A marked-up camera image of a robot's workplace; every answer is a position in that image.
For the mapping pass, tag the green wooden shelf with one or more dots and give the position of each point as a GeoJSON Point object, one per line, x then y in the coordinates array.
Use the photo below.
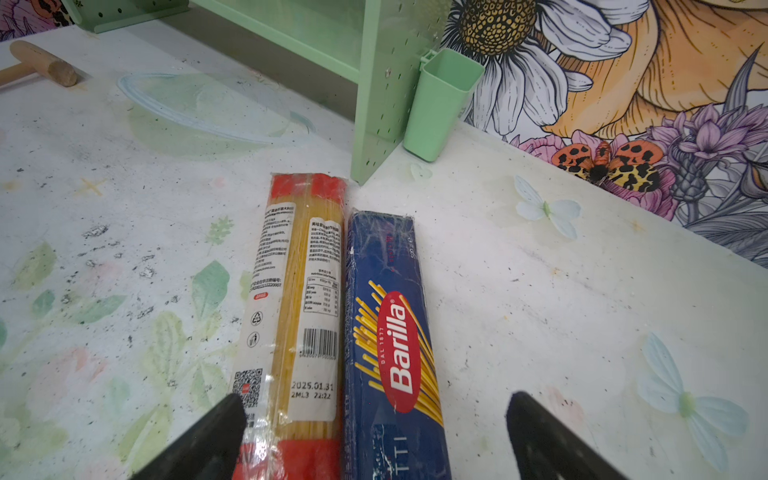
{"type": "Point", "coordinates": [377, 45]}

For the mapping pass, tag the green cup on shelf side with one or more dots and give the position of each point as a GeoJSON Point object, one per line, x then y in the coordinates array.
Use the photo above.
{"type": "Point", "coordinates": [446, 81]}

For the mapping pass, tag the small wooden mallet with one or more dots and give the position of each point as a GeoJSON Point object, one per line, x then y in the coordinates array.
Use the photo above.
{"type": "Point", "coordinates": [35, 60]}

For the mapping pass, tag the blue spaghetti bag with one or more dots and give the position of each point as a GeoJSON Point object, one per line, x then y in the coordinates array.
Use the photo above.
{"type": "Point", "coordinates": [393, 422]}

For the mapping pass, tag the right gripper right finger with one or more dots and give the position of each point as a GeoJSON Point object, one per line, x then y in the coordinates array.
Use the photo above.
{"type": "Point", "coordinates": [545, 448]}

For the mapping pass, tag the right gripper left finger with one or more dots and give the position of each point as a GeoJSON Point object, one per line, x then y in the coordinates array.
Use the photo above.
{"type": "Point", "coordinates": [207, 450]}

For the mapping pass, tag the red spaghetti bag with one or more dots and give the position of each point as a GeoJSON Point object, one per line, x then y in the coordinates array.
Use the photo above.
{"type": "Point", "coordinates": [287, 369]}

